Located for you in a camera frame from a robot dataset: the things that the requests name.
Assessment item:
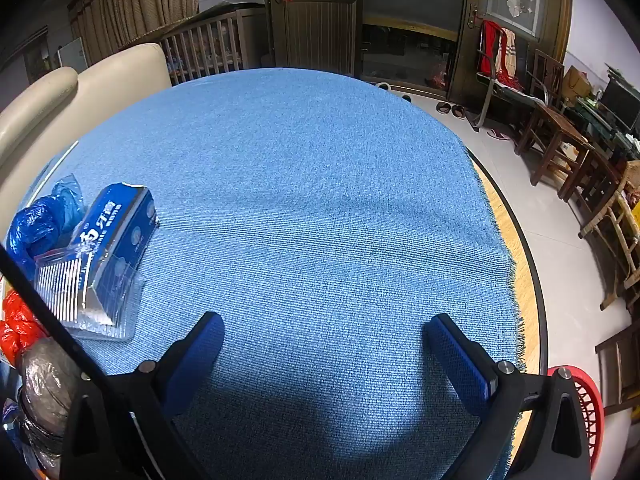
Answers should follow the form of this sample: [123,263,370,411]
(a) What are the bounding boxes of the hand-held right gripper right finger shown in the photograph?
[424,313,596,480]

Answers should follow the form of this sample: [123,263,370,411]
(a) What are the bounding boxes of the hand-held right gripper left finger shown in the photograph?
[59,311,225,480]

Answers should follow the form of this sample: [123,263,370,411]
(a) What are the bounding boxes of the red plastic basket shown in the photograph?
[547,366,607,473]

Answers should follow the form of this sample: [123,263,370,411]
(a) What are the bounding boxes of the clear plastic container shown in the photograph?
[34,247,147,343]

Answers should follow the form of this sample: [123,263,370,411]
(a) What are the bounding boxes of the round wooden table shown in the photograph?
[462,147,548,480]

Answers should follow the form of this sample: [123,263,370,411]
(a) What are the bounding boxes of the dark plastic bag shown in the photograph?
[17,337,91,476]

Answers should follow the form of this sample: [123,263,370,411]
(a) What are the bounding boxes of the blue toothpaste box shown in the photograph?
[67,183,160,313]

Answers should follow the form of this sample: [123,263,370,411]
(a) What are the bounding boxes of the red plastic bag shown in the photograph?
[0,290,51,368]

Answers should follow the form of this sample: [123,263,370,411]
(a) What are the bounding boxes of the blue woven tablecloth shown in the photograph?
[4,67,526,480]

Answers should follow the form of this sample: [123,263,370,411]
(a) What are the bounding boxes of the blue plastic bag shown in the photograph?
[5,174,87,271]

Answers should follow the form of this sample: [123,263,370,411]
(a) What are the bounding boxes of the bamboo chair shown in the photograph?
[579,160,640,311]

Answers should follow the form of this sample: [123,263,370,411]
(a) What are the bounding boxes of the dark wooden stool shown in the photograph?
[557,142,626,203]

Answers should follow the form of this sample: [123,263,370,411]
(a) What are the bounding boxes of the white straw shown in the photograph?
[34,141,80,196]

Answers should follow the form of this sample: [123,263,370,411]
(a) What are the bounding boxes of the dark wooden chair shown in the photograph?
[515,50,591,186]

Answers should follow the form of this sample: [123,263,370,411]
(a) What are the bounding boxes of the beige leather sofa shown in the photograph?
[0,42,173,211]

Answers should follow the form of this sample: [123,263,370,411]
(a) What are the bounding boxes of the black monitor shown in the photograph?
[597,80,640,131]

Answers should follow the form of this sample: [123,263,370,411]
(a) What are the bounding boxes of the red garment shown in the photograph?
[477,20,518,91]

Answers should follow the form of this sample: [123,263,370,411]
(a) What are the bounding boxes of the wooden crib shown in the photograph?
[160,7,271,86]

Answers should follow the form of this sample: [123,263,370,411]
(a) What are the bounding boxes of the white cabinet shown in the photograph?
[56,37,89,71]

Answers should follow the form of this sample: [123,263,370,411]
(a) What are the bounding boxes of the wooden door with leaf glass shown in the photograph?
[262,0,363,78]

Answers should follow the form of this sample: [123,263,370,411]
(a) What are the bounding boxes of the beige striped curtain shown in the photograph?
[67,0,211,68]

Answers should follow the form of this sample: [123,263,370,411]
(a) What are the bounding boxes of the black cable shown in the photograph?
[0,245,201,480]

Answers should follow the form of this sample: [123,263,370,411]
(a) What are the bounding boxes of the metal frame chair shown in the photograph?
[467,50,538,131]

